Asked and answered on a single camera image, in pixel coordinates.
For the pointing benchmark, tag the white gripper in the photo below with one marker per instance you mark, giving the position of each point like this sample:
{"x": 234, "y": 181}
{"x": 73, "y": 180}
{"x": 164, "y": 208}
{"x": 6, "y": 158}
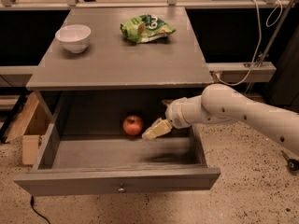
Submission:
{"x": 174, "y": 113}

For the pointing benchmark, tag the red apple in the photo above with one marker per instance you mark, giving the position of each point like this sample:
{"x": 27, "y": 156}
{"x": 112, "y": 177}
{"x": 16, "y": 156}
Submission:
{"x": 132, "y": 125}

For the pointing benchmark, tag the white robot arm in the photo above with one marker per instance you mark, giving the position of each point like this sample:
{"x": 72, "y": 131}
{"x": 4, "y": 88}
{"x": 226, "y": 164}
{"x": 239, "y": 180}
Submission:
{"x": 220, "y": 104}

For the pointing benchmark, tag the grey cabinet with counter top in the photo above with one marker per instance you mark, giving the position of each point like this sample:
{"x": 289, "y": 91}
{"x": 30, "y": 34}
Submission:
{"x": 113, "y": 104}

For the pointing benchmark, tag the metal drawer knob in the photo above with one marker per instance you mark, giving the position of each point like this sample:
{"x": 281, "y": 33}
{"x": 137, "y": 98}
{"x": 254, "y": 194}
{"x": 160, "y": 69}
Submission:
{"x": 121, "y": 189}

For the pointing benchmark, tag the grey open top drawer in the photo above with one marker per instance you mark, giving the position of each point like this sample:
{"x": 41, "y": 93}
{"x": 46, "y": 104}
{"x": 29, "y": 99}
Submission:
{"x": 80, "y": 157}

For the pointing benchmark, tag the green chip bag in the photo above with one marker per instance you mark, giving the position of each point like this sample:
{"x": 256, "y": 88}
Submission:
{"x": 145, "y": 28}

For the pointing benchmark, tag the white ceramic bowl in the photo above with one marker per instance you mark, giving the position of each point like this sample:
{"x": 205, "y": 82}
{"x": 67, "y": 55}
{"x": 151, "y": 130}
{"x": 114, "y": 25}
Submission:
{"x": 74, "y": 38}

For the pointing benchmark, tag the wooden block structure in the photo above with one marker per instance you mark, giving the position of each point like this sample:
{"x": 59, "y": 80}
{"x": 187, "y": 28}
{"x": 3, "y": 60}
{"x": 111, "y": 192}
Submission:
{"x": 29, "y": 126}

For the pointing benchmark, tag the black caster wheel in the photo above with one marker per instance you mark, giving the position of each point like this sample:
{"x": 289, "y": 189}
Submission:
{"x": 293, "y": 164}

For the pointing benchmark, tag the thin metal rod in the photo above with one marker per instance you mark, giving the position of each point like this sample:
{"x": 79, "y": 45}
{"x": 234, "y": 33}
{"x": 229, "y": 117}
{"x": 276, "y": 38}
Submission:
{"x": 276, "y": 17}

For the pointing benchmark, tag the grey metal rail frame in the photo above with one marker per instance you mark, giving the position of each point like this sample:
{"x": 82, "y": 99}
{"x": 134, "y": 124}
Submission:
{"x": 110, "y": 61}

